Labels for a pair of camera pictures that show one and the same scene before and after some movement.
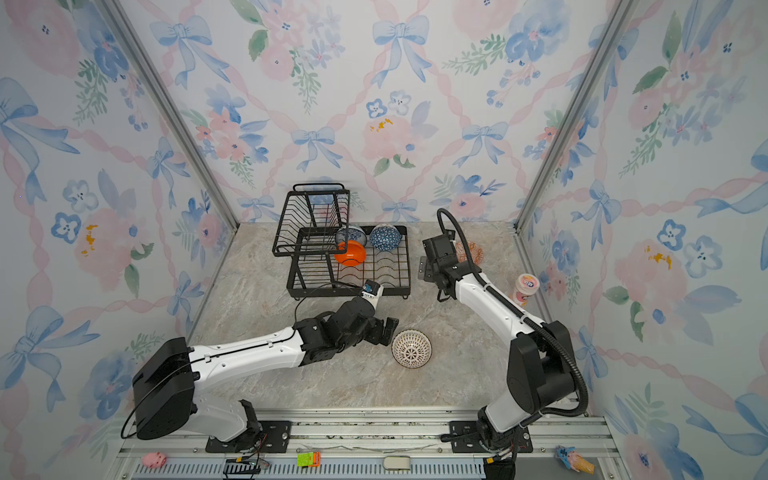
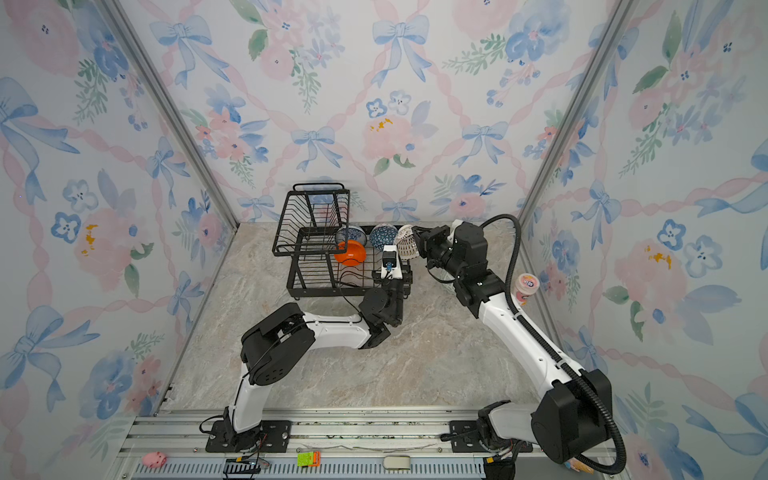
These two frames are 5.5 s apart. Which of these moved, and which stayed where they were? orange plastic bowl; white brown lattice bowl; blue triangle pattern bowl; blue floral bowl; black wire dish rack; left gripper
Moved: left gripper; white brown lattice bowl
Stayed: blue floral bowl; black wire dish rack; blue triangle pattern bowl; orange plastic bowl
